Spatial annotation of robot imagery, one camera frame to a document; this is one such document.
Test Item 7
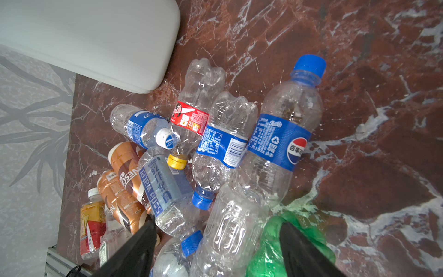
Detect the soda water bottle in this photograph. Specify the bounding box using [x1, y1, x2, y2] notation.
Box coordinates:
[138, 146, 200, 240]

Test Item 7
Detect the clear bottle blue label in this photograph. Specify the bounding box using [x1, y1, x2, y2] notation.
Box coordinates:
[192, 91, 258, 210]

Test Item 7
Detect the water bottle blue cap lower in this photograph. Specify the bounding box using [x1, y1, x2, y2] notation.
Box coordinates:
[149, 230, 203, 277]

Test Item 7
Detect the small water bottle white cap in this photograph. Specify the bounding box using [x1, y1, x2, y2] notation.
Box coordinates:
[110, 104, 178, 150]

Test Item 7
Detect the Pepsi bottle blue cap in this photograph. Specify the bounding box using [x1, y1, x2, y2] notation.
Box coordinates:
[236, 55, 326, 208]

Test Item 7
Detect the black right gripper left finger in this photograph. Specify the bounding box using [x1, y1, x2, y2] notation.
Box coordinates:
[92, 220, 157, 277]

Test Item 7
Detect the green soda bottle yellow cap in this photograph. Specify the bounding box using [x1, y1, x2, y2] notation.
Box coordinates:
[246, 211, 336, 277]

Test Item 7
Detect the white plastic trash bin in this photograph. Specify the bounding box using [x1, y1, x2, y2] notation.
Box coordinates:
[1, 1, 181, 94]

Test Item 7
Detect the brown Nescafe bottle lower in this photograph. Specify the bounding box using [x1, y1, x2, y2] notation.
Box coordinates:
[97, 170, 153, 234]

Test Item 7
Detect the crushed clear bottle white cap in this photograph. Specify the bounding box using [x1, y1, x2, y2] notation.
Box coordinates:
[190, 181, 269, 277]

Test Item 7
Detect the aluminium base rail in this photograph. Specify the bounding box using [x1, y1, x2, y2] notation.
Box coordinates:
[44, 247, 92, 277]

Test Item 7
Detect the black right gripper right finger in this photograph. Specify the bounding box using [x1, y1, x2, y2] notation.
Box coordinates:
[280, 222, 344, 277]

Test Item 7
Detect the brown Nescafe bottle upper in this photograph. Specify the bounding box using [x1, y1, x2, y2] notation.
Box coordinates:
[108, 142, 152, 215]

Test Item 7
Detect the clear bottle red label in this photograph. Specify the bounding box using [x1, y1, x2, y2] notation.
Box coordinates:
[167, 58, 226, 170]

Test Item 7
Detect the clear square bottle white cap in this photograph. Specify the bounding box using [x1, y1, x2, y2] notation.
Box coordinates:
[99, 220, 132, 267]

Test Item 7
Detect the yellow red label tea bottle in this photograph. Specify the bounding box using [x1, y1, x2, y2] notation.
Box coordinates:
[80, 188, 106, 260]

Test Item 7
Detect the brown nescafe bottle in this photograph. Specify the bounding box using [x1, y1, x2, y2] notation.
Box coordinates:
[97, 170, 153, 234]
[108, 142, 152, 215]

